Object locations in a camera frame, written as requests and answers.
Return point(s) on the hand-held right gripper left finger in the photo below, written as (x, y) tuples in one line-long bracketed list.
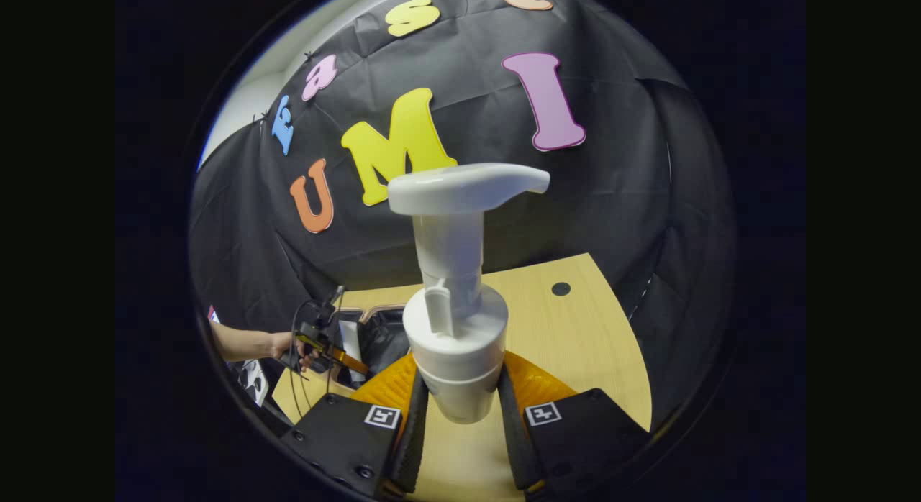
[(338, 437)]

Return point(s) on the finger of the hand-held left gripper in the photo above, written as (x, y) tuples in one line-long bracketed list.
[(345, 359)]

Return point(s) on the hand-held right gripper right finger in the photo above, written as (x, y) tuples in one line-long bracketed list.
[(597, 437)]

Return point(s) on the pink suitcase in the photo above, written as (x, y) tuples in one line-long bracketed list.
[(385, 336)]

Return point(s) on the white pump bottle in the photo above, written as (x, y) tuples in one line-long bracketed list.
[(453, 329)]

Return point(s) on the person's black and white clothing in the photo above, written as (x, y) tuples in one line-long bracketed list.
[(255, 381)]

